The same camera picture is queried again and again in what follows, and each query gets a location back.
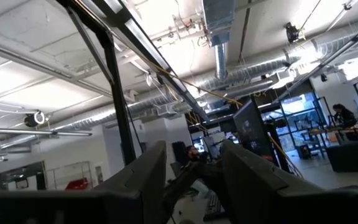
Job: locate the red bin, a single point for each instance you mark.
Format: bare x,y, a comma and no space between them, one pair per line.
78,184

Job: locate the person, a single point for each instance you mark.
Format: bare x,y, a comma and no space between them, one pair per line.
193,154
345,116

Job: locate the long ceiling light bar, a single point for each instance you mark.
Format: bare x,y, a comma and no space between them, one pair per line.
42,132

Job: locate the black box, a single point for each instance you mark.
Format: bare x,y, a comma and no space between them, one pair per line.
346,157

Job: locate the grey ceiling air unit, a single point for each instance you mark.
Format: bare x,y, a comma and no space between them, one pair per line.
217,18

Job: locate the wooden work table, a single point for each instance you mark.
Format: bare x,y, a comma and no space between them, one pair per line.
353,128

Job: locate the silver flexible ceiling duct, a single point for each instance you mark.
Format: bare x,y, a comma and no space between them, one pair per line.
244,73

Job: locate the black computer monitor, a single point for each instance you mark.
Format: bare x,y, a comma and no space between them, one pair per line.
250,130

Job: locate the round metal duct pipe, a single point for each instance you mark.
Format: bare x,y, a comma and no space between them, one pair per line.
221,59

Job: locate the black ceiling reel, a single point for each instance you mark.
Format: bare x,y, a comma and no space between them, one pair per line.
291,32

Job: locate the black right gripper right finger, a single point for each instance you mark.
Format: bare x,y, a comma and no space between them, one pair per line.
247,177

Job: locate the black keyboard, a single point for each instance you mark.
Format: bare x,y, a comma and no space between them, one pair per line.
213,207

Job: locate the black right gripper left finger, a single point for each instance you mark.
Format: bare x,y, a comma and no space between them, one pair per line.
148,174

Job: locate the glass window wall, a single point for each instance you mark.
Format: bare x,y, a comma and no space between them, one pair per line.
300,115

